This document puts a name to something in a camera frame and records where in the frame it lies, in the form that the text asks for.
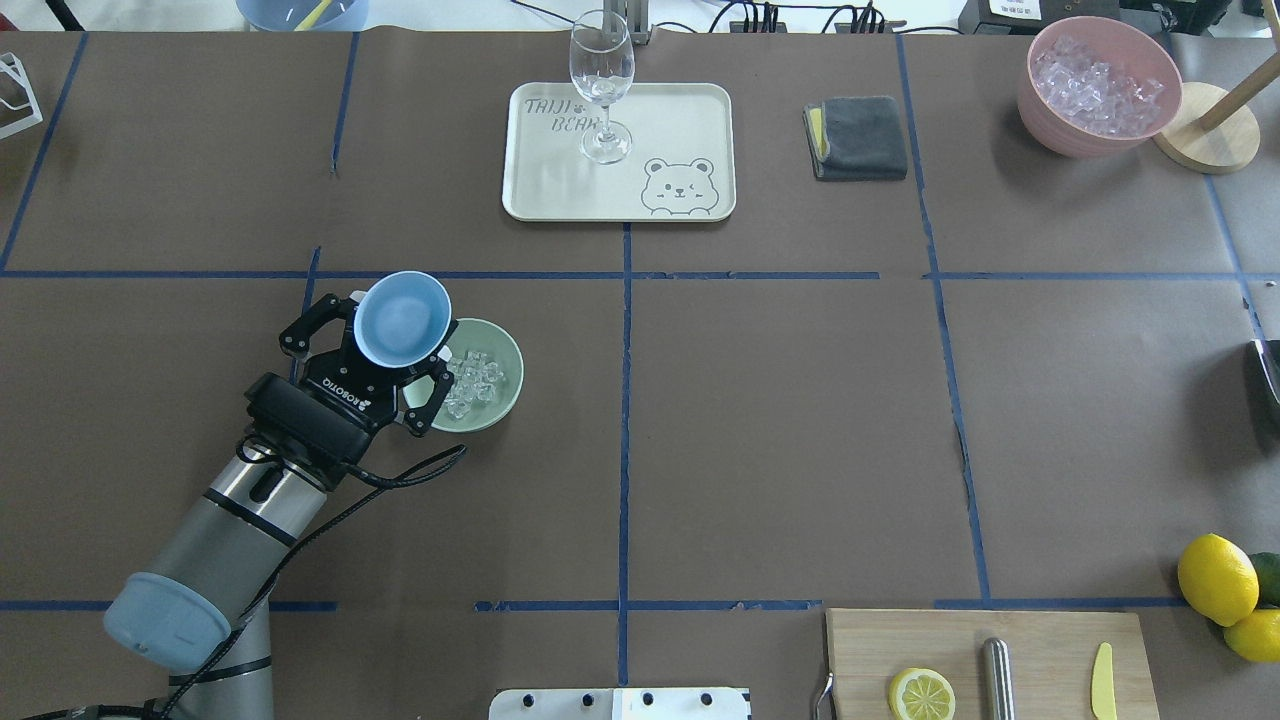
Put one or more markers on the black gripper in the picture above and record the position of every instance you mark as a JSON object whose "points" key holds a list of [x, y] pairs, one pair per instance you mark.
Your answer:
{"points": [[347, 388]]}

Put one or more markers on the light blue plastic cup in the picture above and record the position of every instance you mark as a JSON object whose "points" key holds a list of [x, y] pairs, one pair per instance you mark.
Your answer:
{"points": [[402, 319]]}

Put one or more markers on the light green bowl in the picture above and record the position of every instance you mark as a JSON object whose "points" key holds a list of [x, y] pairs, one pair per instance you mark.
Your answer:
{"points": [[488, 337]]}

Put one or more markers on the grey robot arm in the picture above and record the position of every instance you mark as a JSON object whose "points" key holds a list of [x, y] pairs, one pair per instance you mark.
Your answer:
{"points": [[200, 609]]}

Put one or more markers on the ice cubes in green bowl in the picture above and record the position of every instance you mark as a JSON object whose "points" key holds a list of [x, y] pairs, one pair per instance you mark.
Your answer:
{"points": [[478, 377]]}

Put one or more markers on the blue bowl with fork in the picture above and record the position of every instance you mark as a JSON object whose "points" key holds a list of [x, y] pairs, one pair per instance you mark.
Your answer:
{"points": [[287, 16]]}

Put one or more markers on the pink bowl of ice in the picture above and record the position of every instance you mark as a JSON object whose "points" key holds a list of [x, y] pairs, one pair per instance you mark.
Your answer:
{"points": [[1093, 86]]}

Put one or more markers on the steel ice scoop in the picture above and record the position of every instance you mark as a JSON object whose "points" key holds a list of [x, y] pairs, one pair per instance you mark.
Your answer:
{"points": [[1263, 361]]}

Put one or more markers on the yellow plastic fork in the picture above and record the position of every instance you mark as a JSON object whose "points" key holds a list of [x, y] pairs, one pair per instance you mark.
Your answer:
{"points": [[318, 12]]}

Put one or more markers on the clear wine glass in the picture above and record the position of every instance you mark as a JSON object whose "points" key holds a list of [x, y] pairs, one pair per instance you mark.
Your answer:
{"points": [[602, 68]]}

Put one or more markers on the grey yellow folded cloth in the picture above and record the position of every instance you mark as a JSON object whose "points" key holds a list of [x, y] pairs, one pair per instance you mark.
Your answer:
{"points": [[856, 139]]}

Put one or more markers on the half lemon slice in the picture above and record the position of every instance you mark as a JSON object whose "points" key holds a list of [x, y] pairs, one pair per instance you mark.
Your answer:
{"points": [[921, 693]]}

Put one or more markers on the yellow plastic knife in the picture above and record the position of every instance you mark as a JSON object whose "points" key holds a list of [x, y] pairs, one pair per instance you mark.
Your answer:
{"points": [[1103, 694]]}

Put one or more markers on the yellow lemon front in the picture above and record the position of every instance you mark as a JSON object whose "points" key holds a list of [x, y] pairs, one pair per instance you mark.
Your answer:
{"points": [[1218, 580]]}

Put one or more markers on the yellow lemon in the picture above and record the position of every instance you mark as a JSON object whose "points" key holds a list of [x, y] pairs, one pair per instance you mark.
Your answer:
{"points": [[1255, 638], [1218, 580]]}

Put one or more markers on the round wooden stand base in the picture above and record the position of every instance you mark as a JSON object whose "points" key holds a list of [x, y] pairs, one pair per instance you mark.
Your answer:
{"points": [[1214, 131]]}

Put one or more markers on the green avocado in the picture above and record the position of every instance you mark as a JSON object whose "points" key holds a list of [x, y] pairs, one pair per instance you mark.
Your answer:
{"points": [[1266, 566]]}

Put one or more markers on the yellow lemon back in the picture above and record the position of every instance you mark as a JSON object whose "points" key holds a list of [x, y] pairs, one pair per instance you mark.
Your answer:
{"points": [[1255, 638]]}

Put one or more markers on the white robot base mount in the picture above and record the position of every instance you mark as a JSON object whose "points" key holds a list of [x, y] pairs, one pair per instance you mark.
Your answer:
{"points": [[623, 703]]}

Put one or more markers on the white wire cup rack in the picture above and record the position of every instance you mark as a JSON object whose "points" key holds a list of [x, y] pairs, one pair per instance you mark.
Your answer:
{"points": [[19, 104]]}

